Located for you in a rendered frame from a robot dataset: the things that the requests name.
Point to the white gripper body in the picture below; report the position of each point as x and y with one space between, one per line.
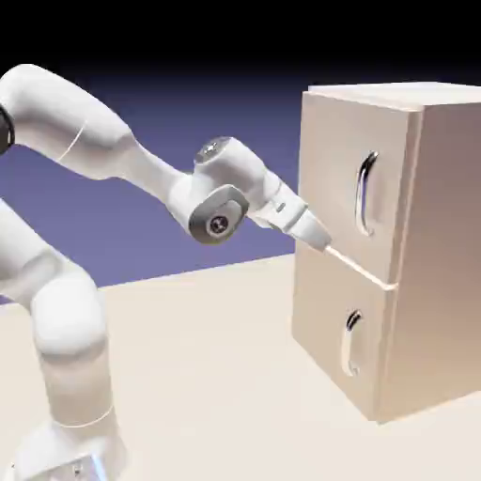
312 227

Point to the tall light wood cabinet door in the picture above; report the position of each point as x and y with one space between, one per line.
330 180

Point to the short light wood cabinet door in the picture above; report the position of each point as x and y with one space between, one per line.
323 323

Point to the light wood cabinet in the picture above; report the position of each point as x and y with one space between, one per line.
436 263

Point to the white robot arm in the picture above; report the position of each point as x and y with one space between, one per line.
90 139

